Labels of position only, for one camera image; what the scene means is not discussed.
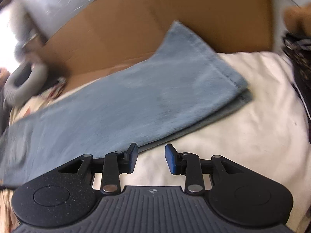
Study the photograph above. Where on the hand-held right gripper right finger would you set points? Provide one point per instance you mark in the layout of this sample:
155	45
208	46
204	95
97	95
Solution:
171	160

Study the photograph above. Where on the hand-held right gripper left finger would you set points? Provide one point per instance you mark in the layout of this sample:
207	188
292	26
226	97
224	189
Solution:
132	159

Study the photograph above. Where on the light blue denim pants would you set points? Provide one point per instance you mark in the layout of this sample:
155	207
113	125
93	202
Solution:
133	97

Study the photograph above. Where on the cream bear print bed sheet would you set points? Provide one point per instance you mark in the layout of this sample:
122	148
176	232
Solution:
243	145

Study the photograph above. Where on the colourful patterned cloth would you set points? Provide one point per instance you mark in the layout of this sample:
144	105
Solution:
58	85

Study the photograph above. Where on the grey neck pillow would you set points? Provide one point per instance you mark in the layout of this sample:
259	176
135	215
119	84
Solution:
40	75

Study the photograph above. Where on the flattened cardboard sheet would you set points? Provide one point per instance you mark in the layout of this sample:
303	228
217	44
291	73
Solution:
170	17

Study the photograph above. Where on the grey mattress panel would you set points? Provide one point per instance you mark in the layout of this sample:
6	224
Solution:
55	0

